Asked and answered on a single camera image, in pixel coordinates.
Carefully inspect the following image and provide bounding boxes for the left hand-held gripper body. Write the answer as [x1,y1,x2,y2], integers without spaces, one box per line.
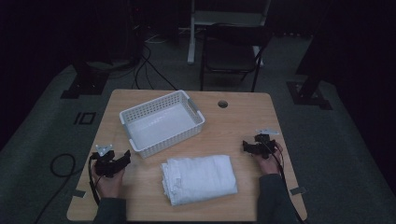
[90,144,123,178]

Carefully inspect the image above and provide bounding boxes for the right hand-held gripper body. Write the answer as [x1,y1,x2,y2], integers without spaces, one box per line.
[252,128,280,160]

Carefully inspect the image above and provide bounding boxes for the white plastic perforated basket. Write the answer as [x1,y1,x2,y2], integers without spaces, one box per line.
[119,89,206,160]

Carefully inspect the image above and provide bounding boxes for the white towel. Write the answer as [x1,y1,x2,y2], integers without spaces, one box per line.
[160,154,239,207]

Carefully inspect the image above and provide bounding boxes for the person's right hand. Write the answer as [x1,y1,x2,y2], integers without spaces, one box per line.
[255,142,285,175]

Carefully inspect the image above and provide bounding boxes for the person's left hand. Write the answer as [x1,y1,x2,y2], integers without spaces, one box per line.
[91,167,126,199]

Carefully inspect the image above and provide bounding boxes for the black stand base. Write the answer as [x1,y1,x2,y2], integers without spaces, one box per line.
[286,0,333,111]
[60,60,110,100]

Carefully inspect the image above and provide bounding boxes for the black folding chair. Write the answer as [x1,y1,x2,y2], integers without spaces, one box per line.
[199,22,275,93]

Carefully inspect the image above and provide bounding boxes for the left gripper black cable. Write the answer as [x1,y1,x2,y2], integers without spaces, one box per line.
[88,153,103,207]

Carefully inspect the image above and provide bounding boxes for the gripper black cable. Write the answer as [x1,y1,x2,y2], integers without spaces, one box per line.
[88,153,103,207]
[263,136,306,224]

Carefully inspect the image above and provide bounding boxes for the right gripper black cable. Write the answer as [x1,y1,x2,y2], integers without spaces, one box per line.
[263,136,306,224]

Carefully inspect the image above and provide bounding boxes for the black looped floor cable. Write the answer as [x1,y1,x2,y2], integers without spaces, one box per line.
[33,152,84,224]

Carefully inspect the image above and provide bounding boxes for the black floor cables bundle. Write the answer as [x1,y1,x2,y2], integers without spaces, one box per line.
[108,31,179,91]

